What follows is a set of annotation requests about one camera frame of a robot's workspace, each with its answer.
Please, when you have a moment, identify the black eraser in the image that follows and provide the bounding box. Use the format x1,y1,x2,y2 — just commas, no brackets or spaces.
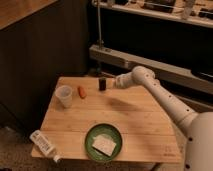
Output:
99,77,106,91

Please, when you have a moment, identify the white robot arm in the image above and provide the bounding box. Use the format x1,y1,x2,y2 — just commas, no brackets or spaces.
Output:
109,66,213,171

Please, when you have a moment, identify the orange carrot toy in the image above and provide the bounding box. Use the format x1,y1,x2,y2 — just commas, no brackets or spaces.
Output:
78,86,87,99

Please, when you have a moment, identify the vertical metal pole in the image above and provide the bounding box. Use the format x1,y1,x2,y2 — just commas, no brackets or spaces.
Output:
97,0,103,49

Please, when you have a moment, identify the green plate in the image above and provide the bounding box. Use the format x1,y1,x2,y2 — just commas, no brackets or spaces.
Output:
84,123,123,163

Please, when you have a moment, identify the clear plastic cup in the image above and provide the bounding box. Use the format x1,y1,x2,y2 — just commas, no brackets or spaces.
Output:
55,85,73,108

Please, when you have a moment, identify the white sponge block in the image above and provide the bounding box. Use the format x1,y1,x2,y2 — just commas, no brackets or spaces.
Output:
92,135,116,156

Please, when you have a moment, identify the metal shelf rack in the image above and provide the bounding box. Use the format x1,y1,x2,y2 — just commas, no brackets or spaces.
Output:
89,0,213,95

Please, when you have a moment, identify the wooden cabinet counter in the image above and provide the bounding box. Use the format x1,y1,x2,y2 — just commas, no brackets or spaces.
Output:
0,0,89,134

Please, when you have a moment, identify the white tube bottle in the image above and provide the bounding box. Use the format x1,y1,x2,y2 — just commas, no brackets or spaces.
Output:
30,130,61,163

